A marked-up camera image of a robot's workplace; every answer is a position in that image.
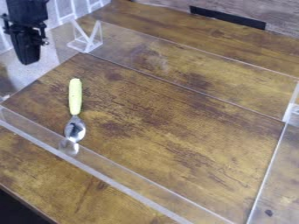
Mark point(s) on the clear acrylic barrier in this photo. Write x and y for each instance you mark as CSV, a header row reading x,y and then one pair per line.
x,y
127,181
276,203

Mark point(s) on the clear acrylic front barrier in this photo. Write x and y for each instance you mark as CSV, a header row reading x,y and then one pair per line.
x,y
127,181

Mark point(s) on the green handled metal spoon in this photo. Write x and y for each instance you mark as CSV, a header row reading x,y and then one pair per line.
x,y
75,128

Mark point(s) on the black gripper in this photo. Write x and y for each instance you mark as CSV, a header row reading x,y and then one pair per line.
x,y
24,24

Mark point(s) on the clear acrylic right barrier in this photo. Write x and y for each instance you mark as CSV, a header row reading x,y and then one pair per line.
x,y
276,203

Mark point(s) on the clear acrylic triangular bracket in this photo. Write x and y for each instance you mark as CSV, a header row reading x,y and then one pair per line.
x,y
85,43

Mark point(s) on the black strip on back wall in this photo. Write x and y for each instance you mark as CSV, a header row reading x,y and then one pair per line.
x,y
228,17

